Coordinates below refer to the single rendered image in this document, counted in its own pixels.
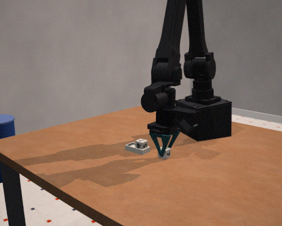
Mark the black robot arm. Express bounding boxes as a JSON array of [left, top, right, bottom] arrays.
[[141, 0, 221, 132]]

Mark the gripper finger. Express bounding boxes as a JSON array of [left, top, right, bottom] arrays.
[[168, 131, 180, 148], [150, 132, 171, 155]]

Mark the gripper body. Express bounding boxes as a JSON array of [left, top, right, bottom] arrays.
[[147, 106, 181, 135]]

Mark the white number cube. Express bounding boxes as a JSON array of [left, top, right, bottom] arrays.
[[157, 147, 171, 159], [135, 139, 148, 150]]

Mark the white rectangular tray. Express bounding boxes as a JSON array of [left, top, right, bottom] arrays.
[[125, 142, 150, 155]]

